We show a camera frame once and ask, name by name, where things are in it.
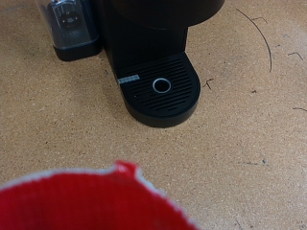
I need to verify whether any black Keurig coffee machine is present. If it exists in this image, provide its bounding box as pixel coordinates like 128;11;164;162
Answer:
35;0;225;128

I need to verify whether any white coffee pod red lid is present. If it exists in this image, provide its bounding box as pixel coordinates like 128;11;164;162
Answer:
0;160;202;230

